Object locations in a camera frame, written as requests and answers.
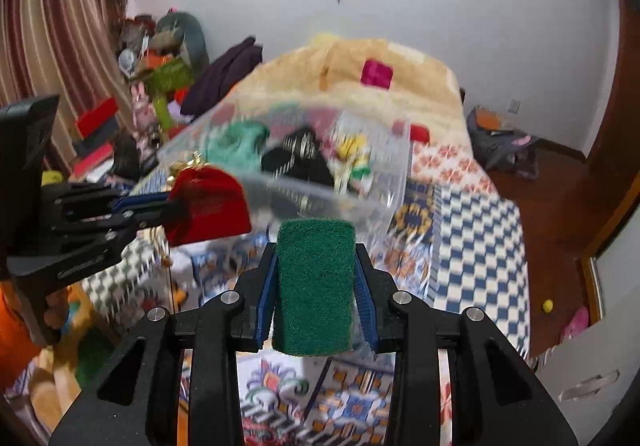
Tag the white wall socket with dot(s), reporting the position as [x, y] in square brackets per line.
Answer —
[514, 106]

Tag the grey plush toy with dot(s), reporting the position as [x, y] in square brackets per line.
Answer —
[181, 33]

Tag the dark purple jacket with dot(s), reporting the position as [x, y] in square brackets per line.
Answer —
[220, 77]

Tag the yellow green round object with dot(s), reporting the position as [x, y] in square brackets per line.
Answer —
[322, 38]

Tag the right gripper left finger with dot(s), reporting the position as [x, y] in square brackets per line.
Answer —
[134, 399]

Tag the grey backpack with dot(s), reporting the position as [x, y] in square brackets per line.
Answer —
[497, 146]

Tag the red gift box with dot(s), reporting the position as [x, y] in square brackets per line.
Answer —
[92, 120]

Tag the pink rabbit toy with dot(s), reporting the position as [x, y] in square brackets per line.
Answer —
[143, 111]

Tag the black studded pouch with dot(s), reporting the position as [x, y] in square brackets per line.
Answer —
[299, 157]

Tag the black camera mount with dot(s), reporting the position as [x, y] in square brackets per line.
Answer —
[26, 129]

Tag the green yellow sponge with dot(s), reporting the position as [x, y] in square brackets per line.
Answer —
[313, 313]

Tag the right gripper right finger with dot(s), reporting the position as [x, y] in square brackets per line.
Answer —
[495, 397]

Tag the clear plastic storage bin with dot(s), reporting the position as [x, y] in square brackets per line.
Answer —
[273, 200]

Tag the beige fleece blanket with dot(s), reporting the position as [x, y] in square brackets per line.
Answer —
[378, 78]

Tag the floral fabric scrunchie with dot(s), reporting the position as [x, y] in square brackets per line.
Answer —
[350, 163]

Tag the red velvet drawstring pouch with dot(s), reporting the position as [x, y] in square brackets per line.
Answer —
[205, 203]

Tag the small yellow ball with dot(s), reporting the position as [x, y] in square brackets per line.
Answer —
[547, 306]

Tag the striped red curtain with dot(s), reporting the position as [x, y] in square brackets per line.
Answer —
[67, 48]

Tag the green cardboard box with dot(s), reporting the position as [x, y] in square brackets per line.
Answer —
[161, 81]

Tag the brown wooden door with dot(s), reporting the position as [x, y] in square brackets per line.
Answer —
[614, 155]

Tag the green knitted cloth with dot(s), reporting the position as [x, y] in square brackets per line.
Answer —
[238, 147]

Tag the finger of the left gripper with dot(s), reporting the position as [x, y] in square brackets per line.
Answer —
[91, 199]
[132, 218]

